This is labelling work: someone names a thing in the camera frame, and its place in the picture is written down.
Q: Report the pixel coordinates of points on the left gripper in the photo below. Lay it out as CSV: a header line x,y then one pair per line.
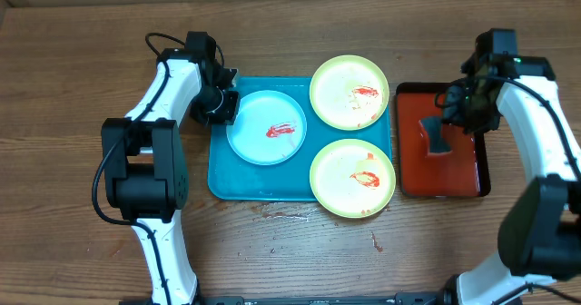
x,y
228,117

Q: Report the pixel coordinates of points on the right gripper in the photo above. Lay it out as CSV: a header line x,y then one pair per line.
x,y
490,124

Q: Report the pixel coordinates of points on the green and orange sponge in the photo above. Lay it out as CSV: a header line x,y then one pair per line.
x,y
431,130

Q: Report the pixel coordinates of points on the light blue plate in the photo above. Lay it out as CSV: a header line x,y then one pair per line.
x,y
269,128

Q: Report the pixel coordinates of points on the yellow-green plate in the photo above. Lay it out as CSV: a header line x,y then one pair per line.
x,y
352,178
349,92

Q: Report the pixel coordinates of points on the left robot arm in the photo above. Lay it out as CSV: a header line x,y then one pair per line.
x,y
142,180

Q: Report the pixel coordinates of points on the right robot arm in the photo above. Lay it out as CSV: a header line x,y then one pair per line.
x,y
535,248

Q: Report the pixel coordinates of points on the black tray with red liquid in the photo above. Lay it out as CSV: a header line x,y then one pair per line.
x,y
463,172

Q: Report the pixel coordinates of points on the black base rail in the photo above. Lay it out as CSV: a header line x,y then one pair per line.
x,y
400,298

